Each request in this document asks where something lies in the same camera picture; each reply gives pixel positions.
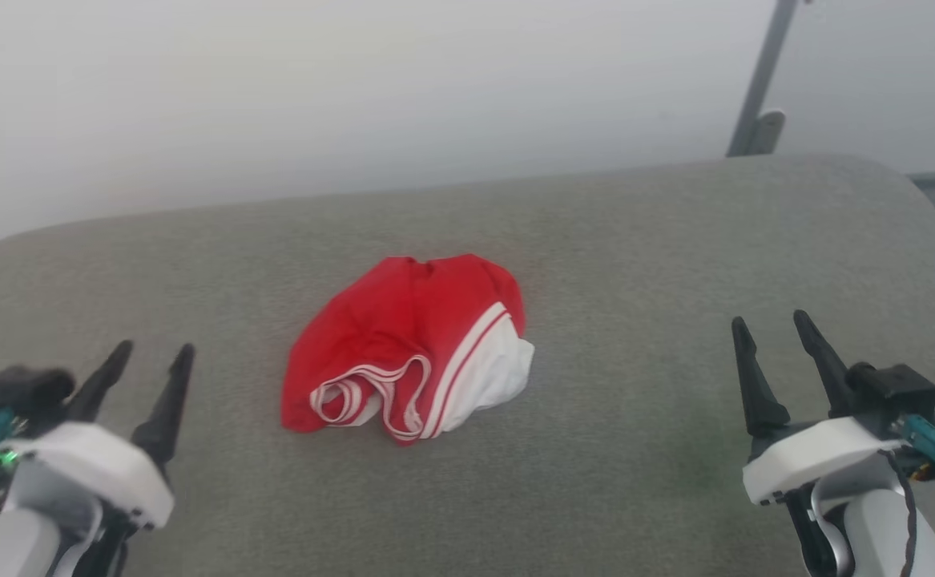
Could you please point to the red and white jersey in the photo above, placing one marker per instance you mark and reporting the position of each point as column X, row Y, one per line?
column 387, row 336

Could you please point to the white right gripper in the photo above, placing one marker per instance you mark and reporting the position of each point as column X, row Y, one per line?
column 812, row 457

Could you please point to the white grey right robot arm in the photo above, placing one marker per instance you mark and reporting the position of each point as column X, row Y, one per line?
column 876, row 529

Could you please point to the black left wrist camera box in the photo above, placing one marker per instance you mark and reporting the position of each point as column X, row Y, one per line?
column 22, row 389

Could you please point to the grey metal pole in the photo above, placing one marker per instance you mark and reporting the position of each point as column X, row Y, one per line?
column 763, row 64

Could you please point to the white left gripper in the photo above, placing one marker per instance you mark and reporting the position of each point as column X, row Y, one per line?
column 98, row 465

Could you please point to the grey fabric sofa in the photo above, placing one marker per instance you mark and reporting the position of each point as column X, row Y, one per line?
column 627, row 264

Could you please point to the grey pole bracket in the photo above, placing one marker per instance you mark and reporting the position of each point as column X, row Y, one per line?
column 767, row 132

